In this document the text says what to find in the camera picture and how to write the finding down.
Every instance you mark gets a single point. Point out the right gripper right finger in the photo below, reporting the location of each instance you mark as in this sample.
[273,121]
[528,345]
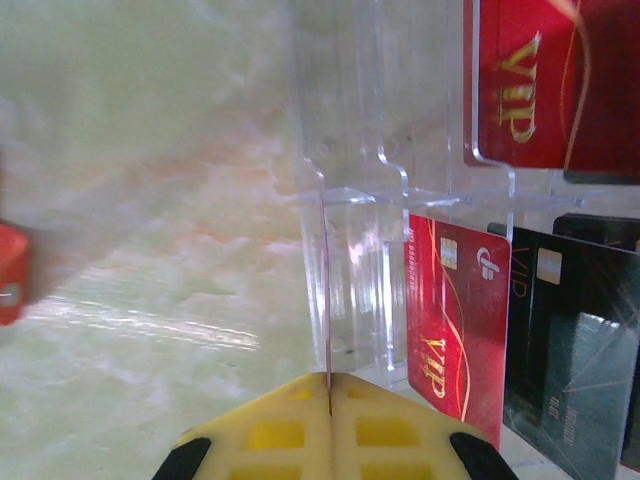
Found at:
[390,435]

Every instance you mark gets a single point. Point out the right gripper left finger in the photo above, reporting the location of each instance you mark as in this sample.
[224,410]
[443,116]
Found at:
[280,435]

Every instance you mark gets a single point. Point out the red VIP card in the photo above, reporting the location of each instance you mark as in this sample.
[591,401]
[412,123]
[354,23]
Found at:
[460,310]
[525,75]

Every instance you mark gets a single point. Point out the red and black packets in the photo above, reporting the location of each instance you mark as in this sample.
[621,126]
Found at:
[360,165]

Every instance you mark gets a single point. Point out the black VIP card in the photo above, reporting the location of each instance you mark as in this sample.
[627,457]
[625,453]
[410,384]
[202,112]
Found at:
[590,360]
[600,230]
[522,320]
[600,176]

